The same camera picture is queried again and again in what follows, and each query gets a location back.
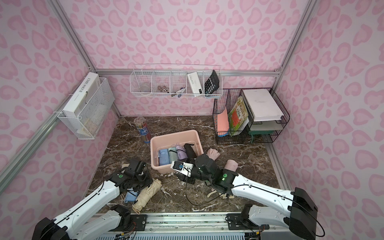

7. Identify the black calculator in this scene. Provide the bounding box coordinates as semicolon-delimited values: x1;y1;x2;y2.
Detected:
204;70;220;95

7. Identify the white wire wall basket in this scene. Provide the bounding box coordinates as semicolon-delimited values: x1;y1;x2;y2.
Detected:
130;64;224;99

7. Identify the white paper stack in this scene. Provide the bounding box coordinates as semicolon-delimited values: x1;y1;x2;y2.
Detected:
243;89;284;122

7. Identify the black umbrella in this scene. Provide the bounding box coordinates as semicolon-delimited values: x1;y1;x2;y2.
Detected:
184;143;197;159

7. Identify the cream umbrella right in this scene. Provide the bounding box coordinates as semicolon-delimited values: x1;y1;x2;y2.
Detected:
207;190;235;200

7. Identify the pink plastic storage box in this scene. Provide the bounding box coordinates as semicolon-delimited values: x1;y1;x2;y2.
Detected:
150;130;204;175

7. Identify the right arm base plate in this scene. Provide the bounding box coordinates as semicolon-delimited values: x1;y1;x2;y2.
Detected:
225;214;270;231

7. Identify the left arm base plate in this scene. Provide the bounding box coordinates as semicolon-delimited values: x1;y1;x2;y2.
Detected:
110;215;148;232

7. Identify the white small box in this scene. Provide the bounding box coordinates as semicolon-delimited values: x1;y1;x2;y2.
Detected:
187;72;203;95

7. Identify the beige umbrella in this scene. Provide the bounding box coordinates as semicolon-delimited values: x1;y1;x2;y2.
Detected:
132;179;162;215

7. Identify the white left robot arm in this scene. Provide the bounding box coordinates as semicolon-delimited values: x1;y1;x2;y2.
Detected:
32;159;153;240

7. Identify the colored pencil tube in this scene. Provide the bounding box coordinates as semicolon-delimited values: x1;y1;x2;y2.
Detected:
134;117;152;144

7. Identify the pink folder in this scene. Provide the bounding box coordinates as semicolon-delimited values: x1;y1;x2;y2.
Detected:
217;109;230;137

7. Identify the black wire desk organizer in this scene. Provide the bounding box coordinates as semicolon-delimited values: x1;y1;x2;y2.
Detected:
213;88;291;144

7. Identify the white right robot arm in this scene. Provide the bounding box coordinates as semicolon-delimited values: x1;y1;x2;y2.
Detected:
172;154;320;240

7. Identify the white long box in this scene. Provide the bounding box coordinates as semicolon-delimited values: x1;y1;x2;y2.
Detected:
63;73;102;118

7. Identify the lavender umbrella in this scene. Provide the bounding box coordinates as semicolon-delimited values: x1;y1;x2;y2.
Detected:
176;145;188;160

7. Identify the light blue umbrella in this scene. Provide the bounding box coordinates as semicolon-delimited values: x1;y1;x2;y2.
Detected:
158;149;171;166

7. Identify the pale pink umbrella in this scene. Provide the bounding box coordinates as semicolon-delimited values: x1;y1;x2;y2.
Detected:
206;149;220;161

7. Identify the green red book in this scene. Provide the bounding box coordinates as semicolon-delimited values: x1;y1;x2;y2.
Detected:
228;96;249;137

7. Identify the mint green umbrella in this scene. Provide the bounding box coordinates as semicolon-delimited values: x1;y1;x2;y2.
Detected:
168;147;179;163

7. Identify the white mesh side basket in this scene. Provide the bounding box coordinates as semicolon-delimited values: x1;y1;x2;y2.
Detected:
58;78;115;140

